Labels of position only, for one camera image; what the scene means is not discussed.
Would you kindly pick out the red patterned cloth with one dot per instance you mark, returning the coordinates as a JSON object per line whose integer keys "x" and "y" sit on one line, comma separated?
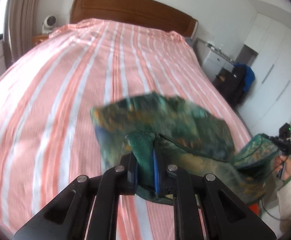
{"x": 255, "y": 208}

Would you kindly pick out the white bedside drawer cabinet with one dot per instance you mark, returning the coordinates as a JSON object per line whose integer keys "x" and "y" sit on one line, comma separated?
{"x": 212, "y": 60}

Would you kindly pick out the white round fan heater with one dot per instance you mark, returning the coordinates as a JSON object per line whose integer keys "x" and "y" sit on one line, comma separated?
{"x": 49, "y": 24}

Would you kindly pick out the beige curtain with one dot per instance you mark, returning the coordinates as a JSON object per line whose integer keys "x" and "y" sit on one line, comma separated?
{"x": 19, "y": 28}

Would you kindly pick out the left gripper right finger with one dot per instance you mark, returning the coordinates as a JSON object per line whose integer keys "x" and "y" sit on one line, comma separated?
{"x": 204, "y": 207}

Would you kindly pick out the brown wooden headboard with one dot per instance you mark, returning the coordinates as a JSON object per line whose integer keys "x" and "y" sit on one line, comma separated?
{"x": 144, "y": 13}

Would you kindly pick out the pink striped bed sheet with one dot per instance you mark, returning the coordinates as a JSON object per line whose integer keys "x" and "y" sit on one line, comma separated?
{"x": 46, "y": 135}

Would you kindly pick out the person's right hand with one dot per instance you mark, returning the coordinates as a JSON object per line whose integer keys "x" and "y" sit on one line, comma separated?
{"x": 282, "y": 162}

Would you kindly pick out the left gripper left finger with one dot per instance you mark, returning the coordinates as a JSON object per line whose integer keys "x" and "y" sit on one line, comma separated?
{"x": 87, "y": 208}

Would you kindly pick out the white wardrobe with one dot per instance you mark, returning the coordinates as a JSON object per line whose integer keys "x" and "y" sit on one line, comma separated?
{"x": 268, "y": 104}

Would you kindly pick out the green patterned silk jacket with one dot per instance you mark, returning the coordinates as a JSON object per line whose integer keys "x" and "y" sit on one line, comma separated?
{"x": 186, "y": 135}

